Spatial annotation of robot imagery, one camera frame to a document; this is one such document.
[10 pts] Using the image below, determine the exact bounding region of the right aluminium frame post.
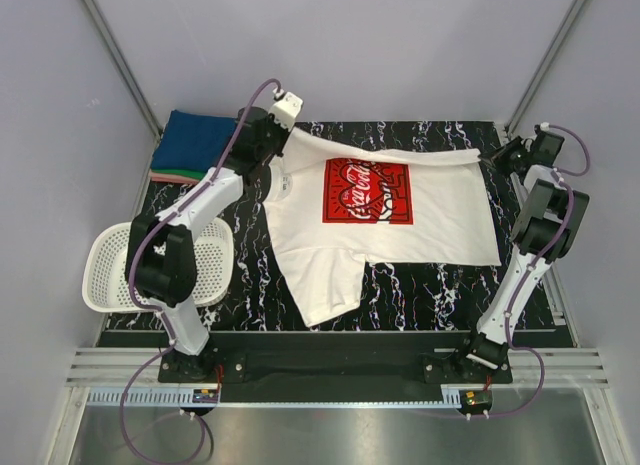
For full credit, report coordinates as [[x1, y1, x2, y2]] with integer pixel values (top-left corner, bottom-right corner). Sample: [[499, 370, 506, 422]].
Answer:
[[504, 0, 592, 136]]

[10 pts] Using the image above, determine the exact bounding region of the white Coca-Cola print t-shirt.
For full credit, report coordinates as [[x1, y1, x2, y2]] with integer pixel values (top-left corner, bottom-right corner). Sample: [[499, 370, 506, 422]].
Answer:
[[263, 128, 500, 327]]

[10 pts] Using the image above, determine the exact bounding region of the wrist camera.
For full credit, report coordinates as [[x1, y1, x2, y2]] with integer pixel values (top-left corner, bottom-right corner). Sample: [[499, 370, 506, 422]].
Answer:
[[530, 125, 565, 167], [268, 89, 304, 131]]

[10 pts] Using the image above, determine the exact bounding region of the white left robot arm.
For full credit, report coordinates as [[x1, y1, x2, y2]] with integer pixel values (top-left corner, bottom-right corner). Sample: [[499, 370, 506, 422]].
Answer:
[[124, 107, 296, 381]]

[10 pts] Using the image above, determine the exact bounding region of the white perforated plastic basket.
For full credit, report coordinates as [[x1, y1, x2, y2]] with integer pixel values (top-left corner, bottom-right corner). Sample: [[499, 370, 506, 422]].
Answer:
[[82, 218, 234, 314]]

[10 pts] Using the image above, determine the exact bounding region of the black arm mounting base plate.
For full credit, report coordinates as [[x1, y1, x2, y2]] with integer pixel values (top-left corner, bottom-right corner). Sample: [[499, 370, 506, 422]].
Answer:
[[159, 331, 513, 385]]

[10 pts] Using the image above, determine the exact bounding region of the folded blue t-shirt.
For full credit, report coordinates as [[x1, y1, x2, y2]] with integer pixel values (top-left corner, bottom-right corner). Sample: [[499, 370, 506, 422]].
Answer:
[[151, 110, 236, 172]]

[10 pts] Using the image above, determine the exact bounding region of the white slotted cable duct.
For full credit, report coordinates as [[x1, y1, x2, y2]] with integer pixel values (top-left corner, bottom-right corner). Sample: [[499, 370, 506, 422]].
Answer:
[[87, 387, 220, 408]]

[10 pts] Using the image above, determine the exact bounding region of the folded green t-shirt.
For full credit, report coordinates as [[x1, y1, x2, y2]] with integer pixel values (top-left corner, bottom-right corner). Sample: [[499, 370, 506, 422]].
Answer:
[[164, 169, 206, 181]]

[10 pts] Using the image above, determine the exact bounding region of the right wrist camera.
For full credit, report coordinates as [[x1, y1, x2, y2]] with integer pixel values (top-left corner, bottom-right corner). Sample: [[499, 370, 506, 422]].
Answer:
[[530, 125, 565, 167]]

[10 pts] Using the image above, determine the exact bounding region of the folded pink t-shirt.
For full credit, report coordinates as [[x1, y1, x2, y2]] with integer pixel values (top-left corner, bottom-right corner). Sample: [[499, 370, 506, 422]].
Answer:
[[149, 170, 200, 185]]

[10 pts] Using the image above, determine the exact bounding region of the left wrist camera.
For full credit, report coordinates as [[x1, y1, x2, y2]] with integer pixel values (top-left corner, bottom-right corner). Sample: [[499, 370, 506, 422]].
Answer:
[[268, 89, 304, 131]]

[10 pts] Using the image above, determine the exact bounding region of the aluminium frame post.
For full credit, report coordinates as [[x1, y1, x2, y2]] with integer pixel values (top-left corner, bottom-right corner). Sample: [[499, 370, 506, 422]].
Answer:
[[69, 0, 166, 139], [504, 0, 592, 136]]

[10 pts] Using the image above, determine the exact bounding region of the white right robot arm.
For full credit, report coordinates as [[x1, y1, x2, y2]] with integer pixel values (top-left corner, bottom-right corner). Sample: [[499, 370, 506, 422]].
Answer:
[[451, 126, 590, 380]]

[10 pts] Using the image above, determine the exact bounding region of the left aluminium frame post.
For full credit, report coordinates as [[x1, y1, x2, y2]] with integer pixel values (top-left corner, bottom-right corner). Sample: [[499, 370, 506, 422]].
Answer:
[[69, 0, 166, 139]]

